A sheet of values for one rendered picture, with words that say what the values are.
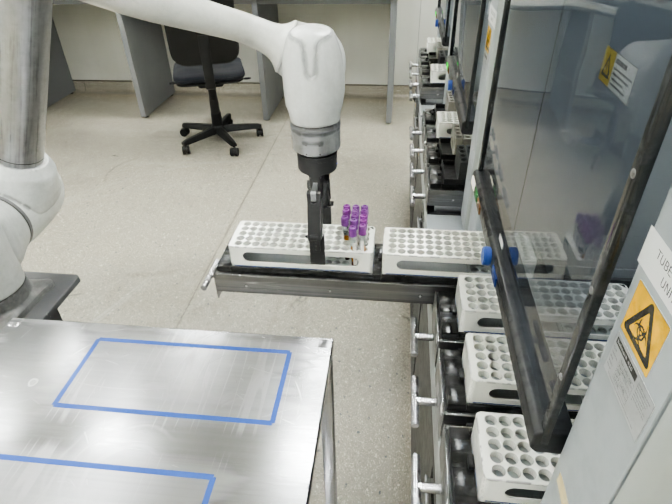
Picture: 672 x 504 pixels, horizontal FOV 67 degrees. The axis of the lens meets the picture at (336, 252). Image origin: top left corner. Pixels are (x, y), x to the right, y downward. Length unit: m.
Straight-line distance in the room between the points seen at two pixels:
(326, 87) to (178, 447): 0.59
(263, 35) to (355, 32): 3.47
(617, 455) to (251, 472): 0.46
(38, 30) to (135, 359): 0.65
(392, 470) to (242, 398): 0.95
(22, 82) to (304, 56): 0.61
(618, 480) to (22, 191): 1.21
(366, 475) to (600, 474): 1.23
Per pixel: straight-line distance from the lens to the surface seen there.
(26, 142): 1.29
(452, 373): 0.85
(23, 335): 1.06
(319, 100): 0.87
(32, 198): 1.33
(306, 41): 0.86
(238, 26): 1.01
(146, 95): 4.47
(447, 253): 1.03
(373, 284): 1.03
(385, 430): 1.77
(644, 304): 0.42
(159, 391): 0.86
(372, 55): 4.51
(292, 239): 1.06
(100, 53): 5.21
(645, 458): 0.43
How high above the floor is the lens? 1.45
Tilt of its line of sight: 36 degrees down
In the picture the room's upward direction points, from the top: 1 degrees counter-clockwise
